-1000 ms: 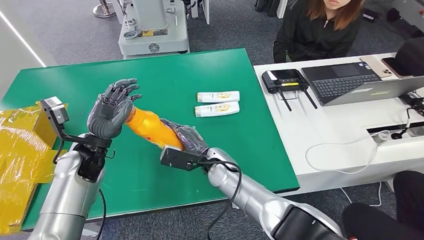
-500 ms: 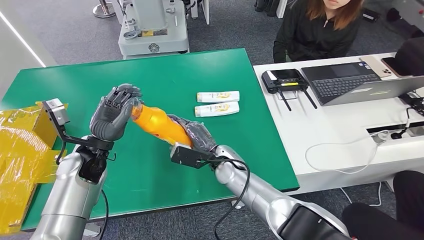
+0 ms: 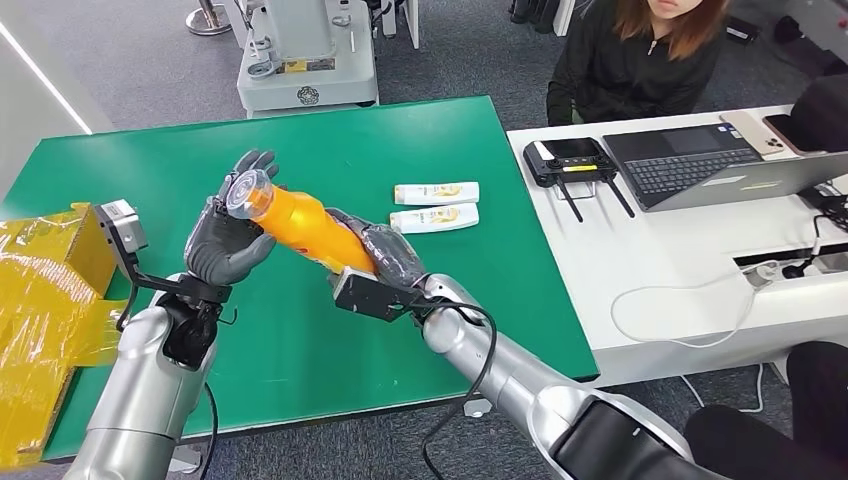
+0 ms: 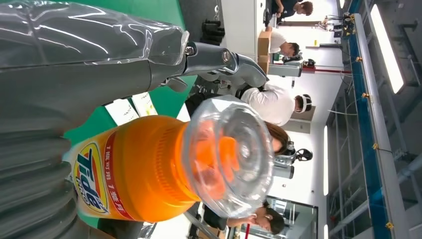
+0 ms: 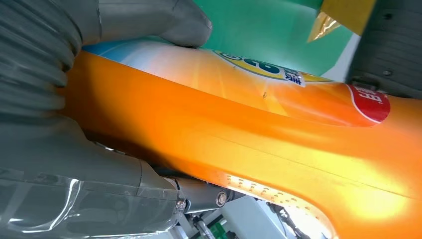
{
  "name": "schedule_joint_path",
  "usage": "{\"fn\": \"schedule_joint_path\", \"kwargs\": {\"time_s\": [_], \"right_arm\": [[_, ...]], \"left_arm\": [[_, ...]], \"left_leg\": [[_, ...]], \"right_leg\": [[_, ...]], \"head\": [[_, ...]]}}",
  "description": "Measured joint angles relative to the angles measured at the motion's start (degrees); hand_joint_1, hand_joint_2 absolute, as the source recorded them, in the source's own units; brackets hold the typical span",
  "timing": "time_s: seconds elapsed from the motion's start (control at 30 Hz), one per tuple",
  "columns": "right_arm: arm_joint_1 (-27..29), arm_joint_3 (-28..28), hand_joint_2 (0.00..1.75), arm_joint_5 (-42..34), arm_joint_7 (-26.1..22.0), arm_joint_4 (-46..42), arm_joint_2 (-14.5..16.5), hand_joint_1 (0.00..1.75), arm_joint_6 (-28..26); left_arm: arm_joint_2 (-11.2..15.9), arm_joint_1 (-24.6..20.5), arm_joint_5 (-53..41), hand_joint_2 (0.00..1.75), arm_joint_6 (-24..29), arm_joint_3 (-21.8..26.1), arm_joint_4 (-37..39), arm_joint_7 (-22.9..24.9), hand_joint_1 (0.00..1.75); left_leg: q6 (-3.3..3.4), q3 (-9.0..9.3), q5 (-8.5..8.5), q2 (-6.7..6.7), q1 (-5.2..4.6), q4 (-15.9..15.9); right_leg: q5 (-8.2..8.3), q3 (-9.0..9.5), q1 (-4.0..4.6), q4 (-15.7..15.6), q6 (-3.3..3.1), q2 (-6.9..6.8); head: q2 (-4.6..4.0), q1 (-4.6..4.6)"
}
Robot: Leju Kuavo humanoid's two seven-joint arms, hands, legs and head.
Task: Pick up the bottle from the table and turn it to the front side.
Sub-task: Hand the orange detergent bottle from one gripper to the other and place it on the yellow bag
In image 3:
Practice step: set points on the white power adapter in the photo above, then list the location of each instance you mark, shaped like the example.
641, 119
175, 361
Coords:
758, 275

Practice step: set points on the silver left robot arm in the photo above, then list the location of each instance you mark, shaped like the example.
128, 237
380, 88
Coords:
146, 397

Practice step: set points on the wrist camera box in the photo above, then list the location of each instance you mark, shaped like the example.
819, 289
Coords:
364, 295
119, 228

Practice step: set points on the yellow taped cardboard box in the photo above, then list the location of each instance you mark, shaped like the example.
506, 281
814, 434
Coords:
40, 318

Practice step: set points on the black rounded object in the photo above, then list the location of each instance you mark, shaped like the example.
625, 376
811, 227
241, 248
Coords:
825, 111

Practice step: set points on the seated person in black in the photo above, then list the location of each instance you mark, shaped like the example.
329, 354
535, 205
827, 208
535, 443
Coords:
748, 444

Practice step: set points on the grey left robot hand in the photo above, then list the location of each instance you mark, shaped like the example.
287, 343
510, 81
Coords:
218, 248

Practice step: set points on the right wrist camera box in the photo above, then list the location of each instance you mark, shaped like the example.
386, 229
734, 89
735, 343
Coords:
364, 295

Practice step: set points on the black remote controller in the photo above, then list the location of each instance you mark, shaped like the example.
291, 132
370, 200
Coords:
568, 161

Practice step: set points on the beige smartphone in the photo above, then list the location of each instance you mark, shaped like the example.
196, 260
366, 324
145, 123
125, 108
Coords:
750, 131

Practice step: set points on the metal stanchion base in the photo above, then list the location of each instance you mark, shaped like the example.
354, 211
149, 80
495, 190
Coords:
207, 22

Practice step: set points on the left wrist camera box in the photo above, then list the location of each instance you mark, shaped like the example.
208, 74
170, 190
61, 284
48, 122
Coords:
119, 228

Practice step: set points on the white furniture panel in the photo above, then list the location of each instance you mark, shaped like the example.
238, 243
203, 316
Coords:
412, 22

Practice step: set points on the white robot base machine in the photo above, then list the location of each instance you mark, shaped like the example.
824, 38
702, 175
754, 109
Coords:
308, 66

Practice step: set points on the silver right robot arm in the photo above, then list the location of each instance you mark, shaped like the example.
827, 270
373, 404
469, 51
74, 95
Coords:
517, 378

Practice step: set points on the dark-screen smartphone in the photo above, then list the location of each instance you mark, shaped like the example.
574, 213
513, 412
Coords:
780, 129

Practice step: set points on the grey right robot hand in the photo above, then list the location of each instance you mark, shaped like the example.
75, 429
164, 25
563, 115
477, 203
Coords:
391, 255

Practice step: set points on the white shampoo bottle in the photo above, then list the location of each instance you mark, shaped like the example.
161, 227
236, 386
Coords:
434, 218
437, 193

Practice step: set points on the grey laptop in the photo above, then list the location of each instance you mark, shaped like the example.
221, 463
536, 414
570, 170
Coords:
689, 167

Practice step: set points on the orange bottle with blue cap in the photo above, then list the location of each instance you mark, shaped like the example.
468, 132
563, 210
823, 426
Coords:
305, 228

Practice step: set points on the black flat device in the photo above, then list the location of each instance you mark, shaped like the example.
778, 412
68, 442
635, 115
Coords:
738, 30

